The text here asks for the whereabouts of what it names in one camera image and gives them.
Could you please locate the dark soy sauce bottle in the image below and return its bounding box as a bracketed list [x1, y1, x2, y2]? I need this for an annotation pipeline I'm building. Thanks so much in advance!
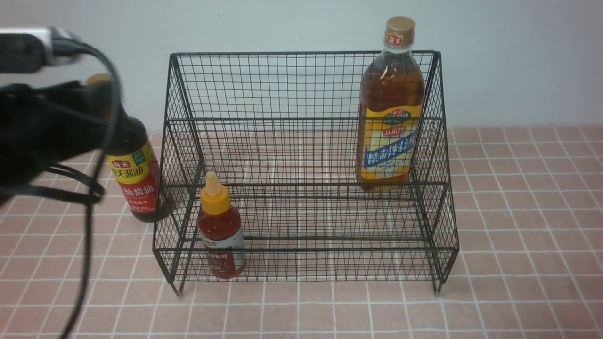
[86, 73, 173, 223]

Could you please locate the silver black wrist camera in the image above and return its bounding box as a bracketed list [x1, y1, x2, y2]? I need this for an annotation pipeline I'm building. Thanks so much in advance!
[0, 27, 81, 74]

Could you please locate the black cable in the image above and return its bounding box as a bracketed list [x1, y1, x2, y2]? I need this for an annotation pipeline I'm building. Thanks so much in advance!
[0, 40, 123, 339]

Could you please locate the small red chili sauce bottle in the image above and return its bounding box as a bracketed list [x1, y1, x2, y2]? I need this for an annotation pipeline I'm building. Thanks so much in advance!
[197, 171, 245, 280]

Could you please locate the large amber cooking wine bottle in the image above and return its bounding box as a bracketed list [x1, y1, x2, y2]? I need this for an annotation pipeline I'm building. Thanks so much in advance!
[355, 16, 425, 192]

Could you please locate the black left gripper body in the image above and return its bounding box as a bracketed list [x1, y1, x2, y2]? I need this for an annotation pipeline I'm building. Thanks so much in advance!
[0, 80, 112, 186]

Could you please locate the black wire mesh shelf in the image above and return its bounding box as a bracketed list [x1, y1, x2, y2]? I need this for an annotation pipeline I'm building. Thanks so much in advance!
[153, 51, 460, 294]

